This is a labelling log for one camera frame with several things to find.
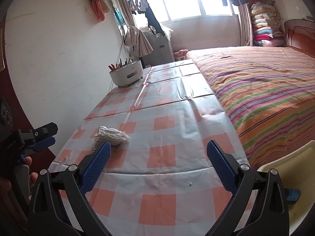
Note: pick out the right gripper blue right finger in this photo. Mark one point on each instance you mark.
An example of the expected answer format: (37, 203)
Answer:
(269, 214)

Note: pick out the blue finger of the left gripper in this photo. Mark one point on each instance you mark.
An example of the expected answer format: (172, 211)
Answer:
(47, 130)
(46, 143)

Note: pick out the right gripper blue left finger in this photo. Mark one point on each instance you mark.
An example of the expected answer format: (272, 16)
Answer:
(47, 213)

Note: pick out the brown bottle blue label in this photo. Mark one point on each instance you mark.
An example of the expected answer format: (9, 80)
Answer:
(292, 195)

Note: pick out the left hand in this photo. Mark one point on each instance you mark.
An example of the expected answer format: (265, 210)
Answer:
(22, 182)

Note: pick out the cream plastic bin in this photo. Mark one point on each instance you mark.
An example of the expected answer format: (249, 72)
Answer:
(296, 171)

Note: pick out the white lace cloth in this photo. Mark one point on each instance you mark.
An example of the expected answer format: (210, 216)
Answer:
(113, 136)

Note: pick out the pink checkered tablecloth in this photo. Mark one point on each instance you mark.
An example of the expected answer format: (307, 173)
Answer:
(159, 182)

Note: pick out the white round container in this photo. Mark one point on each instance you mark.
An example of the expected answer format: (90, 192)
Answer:
(124, 75)

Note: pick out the striped bed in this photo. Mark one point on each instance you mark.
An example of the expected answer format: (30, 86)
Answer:
(267, 93)

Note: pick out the tied pink curtain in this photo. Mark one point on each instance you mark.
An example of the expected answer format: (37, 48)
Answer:
(134, 37)

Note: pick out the grey cabinet by window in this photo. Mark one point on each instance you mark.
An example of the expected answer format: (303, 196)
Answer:
(162, 50)

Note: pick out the stack of folded quilts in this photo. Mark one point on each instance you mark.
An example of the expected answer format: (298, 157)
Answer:
(266, 23)

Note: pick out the wooden headboard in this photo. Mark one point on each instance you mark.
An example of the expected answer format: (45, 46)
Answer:
(300, 35)

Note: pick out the right pink curtain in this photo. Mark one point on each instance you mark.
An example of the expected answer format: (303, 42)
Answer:
(246, 29)

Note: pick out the pink cloth on wall hook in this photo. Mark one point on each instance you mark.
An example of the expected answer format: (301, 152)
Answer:
(100, 8)

